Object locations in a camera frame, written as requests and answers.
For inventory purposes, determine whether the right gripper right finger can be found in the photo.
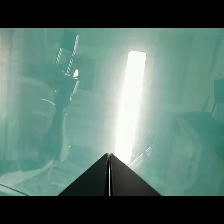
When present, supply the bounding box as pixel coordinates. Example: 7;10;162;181
109;152;162;197

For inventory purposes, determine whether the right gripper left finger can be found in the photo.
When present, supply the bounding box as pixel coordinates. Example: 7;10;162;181
58;152;110;197

